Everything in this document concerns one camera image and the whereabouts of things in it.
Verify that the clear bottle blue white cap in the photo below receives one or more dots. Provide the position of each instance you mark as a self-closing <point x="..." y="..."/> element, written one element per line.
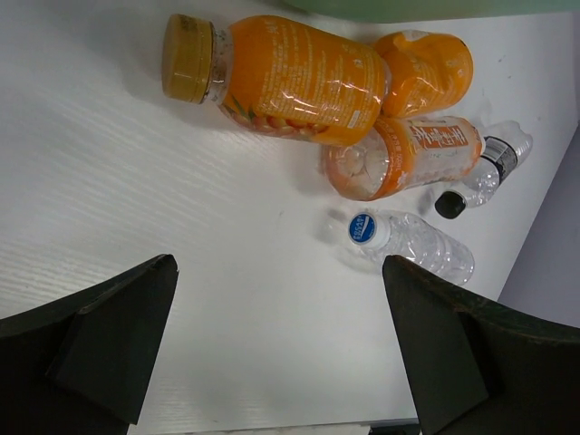
<point x="374" y="235"/>

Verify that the clear bottle orange flower label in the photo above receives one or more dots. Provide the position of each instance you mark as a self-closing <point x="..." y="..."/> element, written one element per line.
<point x="401" y="154"/>

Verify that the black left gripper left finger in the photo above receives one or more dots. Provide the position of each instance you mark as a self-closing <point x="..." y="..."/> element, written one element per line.
<point x="82" y="364"/>

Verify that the small orange juice bottle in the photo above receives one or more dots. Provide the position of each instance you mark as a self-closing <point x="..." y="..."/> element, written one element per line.
<point x="277" y="77"/>

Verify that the green plastic bin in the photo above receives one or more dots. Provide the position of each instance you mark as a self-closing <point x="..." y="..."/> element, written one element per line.
<point x="403" y="11"/>

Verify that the clear bottle black cap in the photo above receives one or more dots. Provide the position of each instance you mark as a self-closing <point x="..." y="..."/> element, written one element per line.
<point x="507" y="146"/>

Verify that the orange bottle by bin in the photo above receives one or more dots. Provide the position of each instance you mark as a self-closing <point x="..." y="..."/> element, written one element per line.
<point x="429" y="72"/>

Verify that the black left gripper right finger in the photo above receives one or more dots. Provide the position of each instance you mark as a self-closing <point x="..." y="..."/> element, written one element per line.
<point x="475" y="366"/>

